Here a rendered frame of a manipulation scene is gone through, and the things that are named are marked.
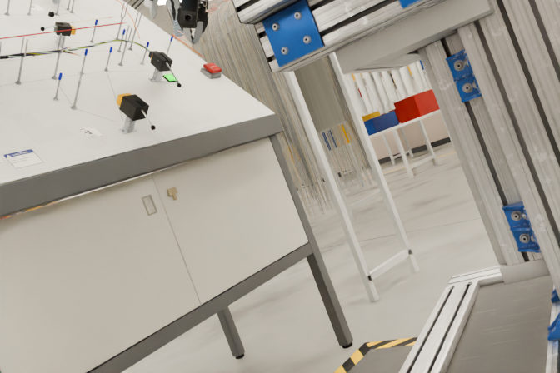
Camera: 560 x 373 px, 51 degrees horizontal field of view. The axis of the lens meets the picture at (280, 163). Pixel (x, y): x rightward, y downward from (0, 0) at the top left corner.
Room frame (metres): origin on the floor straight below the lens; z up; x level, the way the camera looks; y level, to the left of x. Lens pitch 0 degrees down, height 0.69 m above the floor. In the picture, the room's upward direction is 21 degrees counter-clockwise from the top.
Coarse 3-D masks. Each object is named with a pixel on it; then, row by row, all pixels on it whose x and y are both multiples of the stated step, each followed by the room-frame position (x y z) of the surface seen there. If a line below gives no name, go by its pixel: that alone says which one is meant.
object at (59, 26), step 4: (56, 24) 1.85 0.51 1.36; (60, 24) 1.86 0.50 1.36; (64, 24) 1.87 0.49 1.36; (68, 24) 1.88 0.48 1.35; (40, 28) 1.84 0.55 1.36; (44, 28) 1.84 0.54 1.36; (56, 28) 1.86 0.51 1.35; (60, 28) 1.85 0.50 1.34; (64, 28) 1.86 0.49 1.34; (68, 28) 1.86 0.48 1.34; (56, 32) 1.86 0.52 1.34; (60, 32) 1.86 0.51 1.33; (64, 32) 1.87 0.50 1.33; (68, 32) 1.87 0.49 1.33; (64, 36) 1.88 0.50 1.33; (68, 36) 1.88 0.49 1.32; (56, 40) 1.91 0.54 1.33; (60, 44) 1.89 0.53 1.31
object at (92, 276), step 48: (96, 192) 1.49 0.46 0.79; (144, 192) 1.60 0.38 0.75; (0, 240) 1.28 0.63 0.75; (48, 240) 1.36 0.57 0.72; (96, 240) 1.45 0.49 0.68; (144, 240) 1.56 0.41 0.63; (0, 288) 1.25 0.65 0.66; (48, 288) 1.33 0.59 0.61; (96, 288) 1.42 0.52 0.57; (144, 288) 1.52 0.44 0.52; (192, 288) 1.63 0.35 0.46; (0, 336) 1.22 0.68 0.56; (48, 336) 1.30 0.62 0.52; (96, 336) 1.38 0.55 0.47; (144, 336) 1.48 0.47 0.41
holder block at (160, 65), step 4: (156, 52) 1.90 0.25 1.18; (160, 52) 1.92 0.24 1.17; (152, 56) 1.90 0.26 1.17; (156, 56) 1.89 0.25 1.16; (160, 56) 1.90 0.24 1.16; (164, 56) 1.91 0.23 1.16; (152, 60) 1.91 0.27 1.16; (156, 60) 1.90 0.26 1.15; (160, 60) 1.88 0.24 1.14; (164, 60) 1.88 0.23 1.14; (168, 60) 1.89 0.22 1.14; (152, 64) 1.91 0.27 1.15; (156, 64) 1.90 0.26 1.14; (160, 64) 1.88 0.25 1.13; (164, 64) 1.89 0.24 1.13; (168, 64) 1.90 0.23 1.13; (160, 68) 1.89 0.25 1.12; (164, 68) 1.90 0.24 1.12; (168, 68) 1.91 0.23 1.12
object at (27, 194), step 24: (264, 120) 2.00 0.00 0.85; (168, 144) 1.66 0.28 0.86; (192, 144) 1.73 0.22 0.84; (216, 144) 1.80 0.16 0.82; (240, 144) 1.90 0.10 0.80; (72, 168) 1.41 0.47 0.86; (96, 168) 1.46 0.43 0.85; (120, 168) 1.51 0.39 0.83; (144, 168) 1.57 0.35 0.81; (0, 192) 1.27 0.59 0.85; (24, 192) 1.31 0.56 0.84; (48, 192) 1.35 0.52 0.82; (72, 192) 1.39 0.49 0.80; (0, 216) 1.26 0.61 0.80
